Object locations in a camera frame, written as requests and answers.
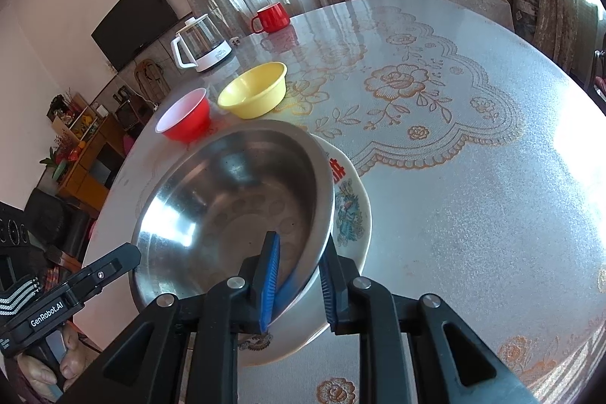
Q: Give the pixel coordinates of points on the white electric glass kettle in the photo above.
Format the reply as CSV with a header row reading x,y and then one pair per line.
x,y
199,45

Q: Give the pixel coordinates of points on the black sofa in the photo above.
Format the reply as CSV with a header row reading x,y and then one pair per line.
x,y
57,223

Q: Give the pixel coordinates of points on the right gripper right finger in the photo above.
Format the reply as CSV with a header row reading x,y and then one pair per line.
x,y
411,350

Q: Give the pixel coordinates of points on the wooden chair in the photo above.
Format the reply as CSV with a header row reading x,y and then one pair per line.
x,y
149,77

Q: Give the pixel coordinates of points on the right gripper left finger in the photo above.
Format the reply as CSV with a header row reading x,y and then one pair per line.
x,y
185,350

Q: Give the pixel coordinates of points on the side window curtain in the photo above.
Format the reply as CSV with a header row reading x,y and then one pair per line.
x,y
569,32

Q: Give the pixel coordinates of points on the wooden shelf with ornaments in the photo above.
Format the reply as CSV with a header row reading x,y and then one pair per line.
x,y
72,117

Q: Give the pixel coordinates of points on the stainless steel bowl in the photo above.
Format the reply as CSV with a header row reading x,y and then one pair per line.
x,y
213,208

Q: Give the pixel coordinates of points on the left hand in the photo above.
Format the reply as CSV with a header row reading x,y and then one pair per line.
x,y
40,379

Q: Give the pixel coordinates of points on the dragon pattern white plate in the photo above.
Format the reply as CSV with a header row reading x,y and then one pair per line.
x,y
305,320

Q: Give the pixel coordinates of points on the red plastic bowl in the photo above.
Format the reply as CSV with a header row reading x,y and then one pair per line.
x,y
187,119

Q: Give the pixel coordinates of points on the yellow plastic bowl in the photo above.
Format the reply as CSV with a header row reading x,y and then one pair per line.
x,y
255,92

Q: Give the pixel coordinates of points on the red mug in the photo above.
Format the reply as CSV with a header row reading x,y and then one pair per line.
x,y
270,19

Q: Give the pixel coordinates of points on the wall mounted black television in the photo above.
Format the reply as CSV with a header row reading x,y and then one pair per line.
x,y
131,26

